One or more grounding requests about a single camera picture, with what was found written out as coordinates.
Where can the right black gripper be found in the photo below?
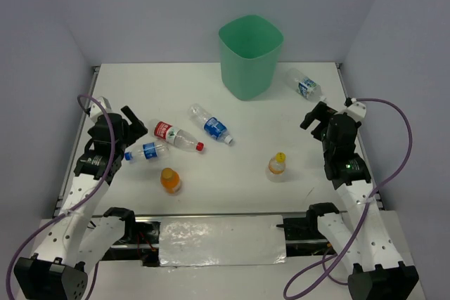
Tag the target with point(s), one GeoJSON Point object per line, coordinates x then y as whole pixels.
{"type": "Point", "coordinates": [321, 112]}

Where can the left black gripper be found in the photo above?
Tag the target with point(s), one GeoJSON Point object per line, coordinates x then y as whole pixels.
{"type": "Point", "coordinates": [138, 130]}

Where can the small bottle blue cap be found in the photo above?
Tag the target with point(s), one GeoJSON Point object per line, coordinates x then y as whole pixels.
{"type": "Point", "coordinates": [147, 152]}

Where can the bottle yellow cap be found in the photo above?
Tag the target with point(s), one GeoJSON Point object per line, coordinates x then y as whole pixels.
{"type": "Point", "coordinates": [276, 167]}

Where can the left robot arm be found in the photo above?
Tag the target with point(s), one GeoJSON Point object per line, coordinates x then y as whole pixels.
{"type": "Point", "coordinates": [59, 267]}

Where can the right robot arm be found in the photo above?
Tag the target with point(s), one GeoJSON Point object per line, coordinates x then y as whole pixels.
{"type": "Point", "coordinates": [375, 268]}

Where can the green plastic bin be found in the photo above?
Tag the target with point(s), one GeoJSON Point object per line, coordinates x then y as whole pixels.
{"type": "Point", "coordinates": [249, 48]}

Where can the clear bottle red label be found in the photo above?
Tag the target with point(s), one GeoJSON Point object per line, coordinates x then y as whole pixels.
{"type": "Point", "coordinates": [175, 136]}

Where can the clear bottle green-blue label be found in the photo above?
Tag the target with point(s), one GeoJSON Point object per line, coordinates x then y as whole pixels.
{"type": "Point", "coordinates": [303, 85]}

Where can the orange juice bottle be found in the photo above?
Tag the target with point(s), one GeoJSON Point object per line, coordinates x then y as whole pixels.
{"type": "Point", "coordinates": [170, 181]}

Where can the clear bottle blue label white cap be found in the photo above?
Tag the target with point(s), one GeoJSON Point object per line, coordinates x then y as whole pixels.
{"type": "Point", "coordinates": [209, 124]}

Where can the silver tape panel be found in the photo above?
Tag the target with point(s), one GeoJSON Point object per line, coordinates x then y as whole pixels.
{"type": "Point", "coordinates": [222, 241]}

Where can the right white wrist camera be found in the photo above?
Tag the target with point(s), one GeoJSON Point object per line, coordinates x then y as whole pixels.
{"type": "Point", "coordinates": [356, 110]}

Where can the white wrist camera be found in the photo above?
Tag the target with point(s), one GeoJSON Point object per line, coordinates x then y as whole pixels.
{"type": "Point", "coordinates": [356, 110]}
{"type": "Point", "coordinates": [99, 107]}

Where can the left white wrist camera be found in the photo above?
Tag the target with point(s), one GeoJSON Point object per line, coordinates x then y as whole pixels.
{"type": "Point", "coordinates": [99, 107]}

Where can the metal base rail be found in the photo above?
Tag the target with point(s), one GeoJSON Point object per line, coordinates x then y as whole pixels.
{"type": "Point", "coordinates": [143, 247]}

